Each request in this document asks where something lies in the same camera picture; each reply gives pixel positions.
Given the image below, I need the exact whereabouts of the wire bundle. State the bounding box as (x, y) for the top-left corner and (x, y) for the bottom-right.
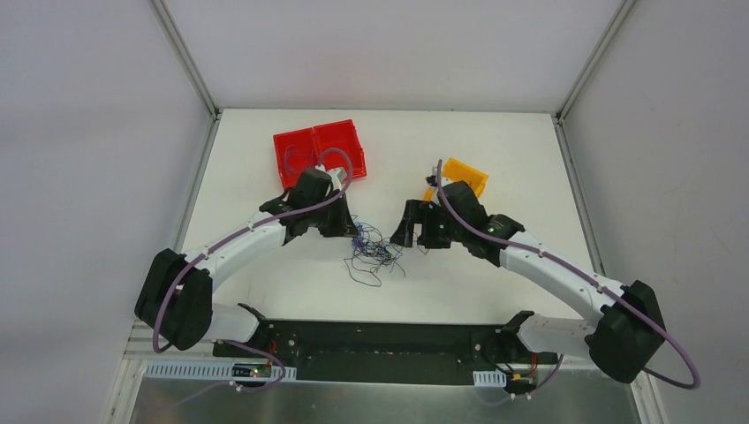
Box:
(344, 221), (408, 288)

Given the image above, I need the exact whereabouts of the purple wire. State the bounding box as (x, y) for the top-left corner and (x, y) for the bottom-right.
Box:
(284, 146), (317, 174)

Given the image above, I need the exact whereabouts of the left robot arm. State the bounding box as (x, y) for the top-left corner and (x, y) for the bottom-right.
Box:
(134, 166), (356, 358)

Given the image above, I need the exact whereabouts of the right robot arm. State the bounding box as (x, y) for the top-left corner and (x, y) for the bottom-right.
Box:
(390, 181), (664, 383)

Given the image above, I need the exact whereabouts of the red double bin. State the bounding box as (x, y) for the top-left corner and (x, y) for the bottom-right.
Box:
(272, 119), (367, 189)

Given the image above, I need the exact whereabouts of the yellow bin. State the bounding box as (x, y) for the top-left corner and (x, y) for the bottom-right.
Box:
(422, 158), (488, 202)

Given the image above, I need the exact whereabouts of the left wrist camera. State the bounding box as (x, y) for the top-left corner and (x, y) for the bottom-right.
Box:
(315, 165), (347, 191)

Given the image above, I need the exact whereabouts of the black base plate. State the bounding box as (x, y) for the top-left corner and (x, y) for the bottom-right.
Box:
(247, 320), (557, 386)

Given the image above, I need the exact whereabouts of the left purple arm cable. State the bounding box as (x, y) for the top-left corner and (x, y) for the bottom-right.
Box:
(152, 147), (355, 393)

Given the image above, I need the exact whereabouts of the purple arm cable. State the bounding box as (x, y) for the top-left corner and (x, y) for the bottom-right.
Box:
(435, 159), (701, 405)
(152, 147), (355, 393)

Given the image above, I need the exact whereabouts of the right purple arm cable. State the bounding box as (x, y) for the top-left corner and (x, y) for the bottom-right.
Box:
(435, 159), (701, 405)

